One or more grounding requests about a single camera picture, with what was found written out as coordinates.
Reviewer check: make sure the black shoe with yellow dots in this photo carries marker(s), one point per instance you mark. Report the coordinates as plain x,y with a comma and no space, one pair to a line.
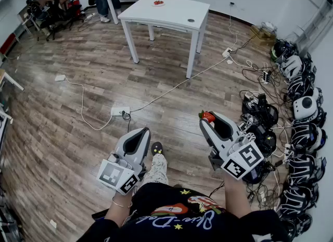
157,147

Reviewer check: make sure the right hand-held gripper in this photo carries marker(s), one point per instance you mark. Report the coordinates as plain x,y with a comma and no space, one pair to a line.
240,161

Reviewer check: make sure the pile of black grippers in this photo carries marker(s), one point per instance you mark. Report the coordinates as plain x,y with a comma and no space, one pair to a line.
261,121

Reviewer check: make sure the cardboard box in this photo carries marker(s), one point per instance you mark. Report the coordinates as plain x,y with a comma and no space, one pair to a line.
262,36

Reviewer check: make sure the black printed shirt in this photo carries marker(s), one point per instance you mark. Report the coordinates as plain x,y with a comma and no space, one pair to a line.
169,209

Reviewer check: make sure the white wall shelf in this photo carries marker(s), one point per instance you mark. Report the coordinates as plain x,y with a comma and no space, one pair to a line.
312,25

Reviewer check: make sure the black red office chair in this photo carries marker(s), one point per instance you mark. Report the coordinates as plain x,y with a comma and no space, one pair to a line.
74,10

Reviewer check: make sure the patterned light trouser leg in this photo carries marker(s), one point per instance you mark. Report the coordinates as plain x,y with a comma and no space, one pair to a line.
157,168

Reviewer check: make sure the white paper scrap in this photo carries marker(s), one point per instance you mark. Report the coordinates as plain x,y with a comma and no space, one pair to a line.
53,224

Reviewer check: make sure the white square table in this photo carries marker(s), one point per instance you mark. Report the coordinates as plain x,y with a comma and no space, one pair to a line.
166,14

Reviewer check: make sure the plate with strawberries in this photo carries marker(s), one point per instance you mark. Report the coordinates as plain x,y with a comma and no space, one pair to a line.
158,4

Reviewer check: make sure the row of black white headsets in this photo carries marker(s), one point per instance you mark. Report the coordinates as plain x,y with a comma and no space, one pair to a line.
304,121

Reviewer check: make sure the person's left forearm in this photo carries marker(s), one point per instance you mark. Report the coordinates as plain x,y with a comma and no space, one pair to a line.
118,212

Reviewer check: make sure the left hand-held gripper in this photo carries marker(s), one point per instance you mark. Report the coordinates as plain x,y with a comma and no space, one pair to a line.
112,172

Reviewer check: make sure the white power strip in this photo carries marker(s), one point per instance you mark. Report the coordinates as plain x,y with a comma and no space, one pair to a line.
227,51
60,78
120,111

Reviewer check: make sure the person's right forearm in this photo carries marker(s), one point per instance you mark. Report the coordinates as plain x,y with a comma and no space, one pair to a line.
236,196

